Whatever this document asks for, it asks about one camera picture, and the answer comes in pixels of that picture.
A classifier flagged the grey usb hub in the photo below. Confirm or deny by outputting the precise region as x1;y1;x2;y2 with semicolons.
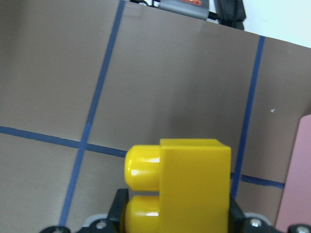
158;0;209;21

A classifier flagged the yellow toy block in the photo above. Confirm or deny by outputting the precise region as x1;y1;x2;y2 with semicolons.
124;139;231;233

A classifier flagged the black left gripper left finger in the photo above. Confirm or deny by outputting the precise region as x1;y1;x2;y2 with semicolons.
106;188;129;233

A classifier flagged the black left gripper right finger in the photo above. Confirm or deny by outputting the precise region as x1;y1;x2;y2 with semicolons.
228;195;245;233

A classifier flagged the pink plastic box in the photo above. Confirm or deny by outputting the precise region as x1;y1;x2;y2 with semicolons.
276;115;311;232

